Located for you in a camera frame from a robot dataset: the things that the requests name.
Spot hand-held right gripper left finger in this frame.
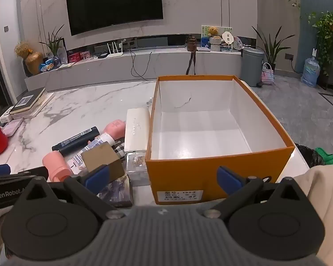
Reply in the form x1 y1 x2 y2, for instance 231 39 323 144
15 165 126 220

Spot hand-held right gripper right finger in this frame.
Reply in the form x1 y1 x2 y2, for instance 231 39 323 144
204 166 313 219

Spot dark blue bottle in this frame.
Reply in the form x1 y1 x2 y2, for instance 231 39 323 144
52 126 101 156

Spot orange cardboard box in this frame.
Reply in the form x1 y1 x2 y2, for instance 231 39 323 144
145 75 295 205

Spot long white box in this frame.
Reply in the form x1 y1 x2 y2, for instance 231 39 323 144
124 108 151 154

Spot pink cylindrical bottle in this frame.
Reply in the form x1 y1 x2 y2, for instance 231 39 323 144
42 152 73 182

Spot gold flat box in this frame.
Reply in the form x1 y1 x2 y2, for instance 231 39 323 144
80 142 126 183

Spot dark printed box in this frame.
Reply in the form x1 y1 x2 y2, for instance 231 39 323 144
96 176 134 208

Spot plaid pouch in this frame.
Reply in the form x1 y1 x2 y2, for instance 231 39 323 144
111 140 125 161

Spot white tube with blue print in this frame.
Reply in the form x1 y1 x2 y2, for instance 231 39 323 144
67 133 115 174

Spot clear plastic box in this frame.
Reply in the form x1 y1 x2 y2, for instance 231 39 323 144
125 151 151 185

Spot pink case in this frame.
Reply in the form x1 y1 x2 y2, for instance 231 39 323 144
2 118 24 138

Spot small white box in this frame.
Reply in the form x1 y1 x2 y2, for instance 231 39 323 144
0 108 13 123

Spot dark hardcover book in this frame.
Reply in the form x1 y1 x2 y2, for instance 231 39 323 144
10 87 46 114

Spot black trash bag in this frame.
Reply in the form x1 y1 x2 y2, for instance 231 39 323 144
294 143 318 168

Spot green slipper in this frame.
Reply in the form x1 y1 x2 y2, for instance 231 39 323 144
315 147 333 166

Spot person's beige clothing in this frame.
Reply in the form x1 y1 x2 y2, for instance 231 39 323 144
293 166 333 266

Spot gold vase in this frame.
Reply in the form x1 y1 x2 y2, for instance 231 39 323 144
25 51 44 75

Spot woven bag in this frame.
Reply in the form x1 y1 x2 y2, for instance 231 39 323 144
260 62 275 86

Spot grey trash can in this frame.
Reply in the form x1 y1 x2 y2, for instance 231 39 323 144
242 47 265 87

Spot dried yellow flowers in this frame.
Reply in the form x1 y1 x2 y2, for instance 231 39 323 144
14 41 33 59

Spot white router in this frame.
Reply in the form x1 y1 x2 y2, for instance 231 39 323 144
105 40 127 59

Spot potted long-leaf plant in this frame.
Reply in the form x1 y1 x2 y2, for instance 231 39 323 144
39 24 65 59

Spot water jug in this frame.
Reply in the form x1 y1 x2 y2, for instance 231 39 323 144
301 57 321 88

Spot tall leafy floor plant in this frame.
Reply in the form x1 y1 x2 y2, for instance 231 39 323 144
252 26 295 74

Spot photo board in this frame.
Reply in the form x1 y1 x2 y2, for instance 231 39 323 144
201 25 233 51

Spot round white fan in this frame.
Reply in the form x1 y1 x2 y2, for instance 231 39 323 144
222 31 234 46

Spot potted ivy plant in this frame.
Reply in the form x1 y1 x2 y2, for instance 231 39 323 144
307 11 333 76

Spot black cable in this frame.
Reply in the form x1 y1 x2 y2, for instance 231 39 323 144
130 48 153 78

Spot brown camera with strap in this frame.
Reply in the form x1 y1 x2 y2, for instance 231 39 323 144
185 34 199 75

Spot black wall television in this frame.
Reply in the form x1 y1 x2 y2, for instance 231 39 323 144
65 0 164 36

